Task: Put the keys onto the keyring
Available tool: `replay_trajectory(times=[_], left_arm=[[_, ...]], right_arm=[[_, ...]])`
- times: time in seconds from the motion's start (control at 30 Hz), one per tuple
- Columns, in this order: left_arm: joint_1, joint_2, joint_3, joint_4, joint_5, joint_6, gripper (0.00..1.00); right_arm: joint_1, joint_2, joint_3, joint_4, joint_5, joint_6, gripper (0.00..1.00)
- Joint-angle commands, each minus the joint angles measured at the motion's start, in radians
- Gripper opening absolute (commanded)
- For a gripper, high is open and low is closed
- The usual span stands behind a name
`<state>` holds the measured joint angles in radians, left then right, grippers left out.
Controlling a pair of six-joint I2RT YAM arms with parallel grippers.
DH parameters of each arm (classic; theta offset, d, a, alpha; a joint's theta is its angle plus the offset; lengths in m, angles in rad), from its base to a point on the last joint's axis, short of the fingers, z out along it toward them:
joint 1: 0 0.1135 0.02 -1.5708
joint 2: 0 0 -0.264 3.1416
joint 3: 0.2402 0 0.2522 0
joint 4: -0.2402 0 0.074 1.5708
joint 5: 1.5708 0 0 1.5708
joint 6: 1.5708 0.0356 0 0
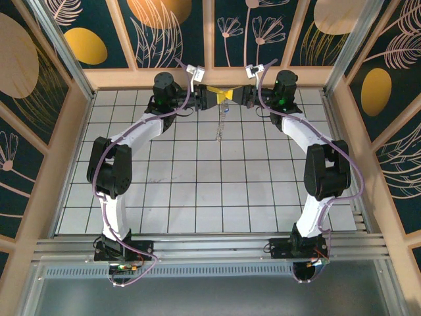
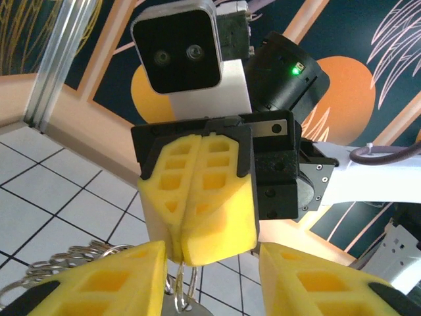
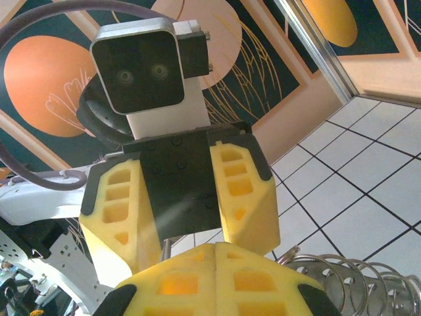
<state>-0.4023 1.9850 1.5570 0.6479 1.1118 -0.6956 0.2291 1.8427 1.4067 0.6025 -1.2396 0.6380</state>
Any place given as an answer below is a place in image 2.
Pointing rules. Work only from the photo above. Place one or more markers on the aluminium frame post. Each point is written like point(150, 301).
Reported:
point(54, 66)

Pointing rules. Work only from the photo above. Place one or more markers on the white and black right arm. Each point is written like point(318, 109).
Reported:
point(378, 184)

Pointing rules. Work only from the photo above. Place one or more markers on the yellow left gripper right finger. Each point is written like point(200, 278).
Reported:
point(329, 289)

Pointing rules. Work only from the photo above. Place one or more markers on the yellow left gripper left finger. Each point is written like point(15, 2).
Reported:
point(108, 289)

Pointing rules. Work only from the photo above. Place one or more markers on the dark floral wall panel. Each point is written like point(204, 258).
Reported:
point(345, 92)

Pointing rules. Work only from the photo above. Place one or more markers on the clear plastic bag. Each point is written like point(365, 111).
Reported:
point(79, 251)

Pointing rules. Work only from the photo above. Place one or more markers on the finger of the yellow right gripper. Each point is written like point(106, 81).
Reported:
point(223, 227)
point(158, 224)

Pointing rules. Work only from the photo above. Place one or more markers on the wall panel with yellow lines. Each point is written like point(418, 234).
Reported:
point(19, 33)

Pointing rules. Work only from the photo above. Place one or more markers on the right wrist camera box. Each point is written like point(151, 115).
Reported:
point(177, 49)

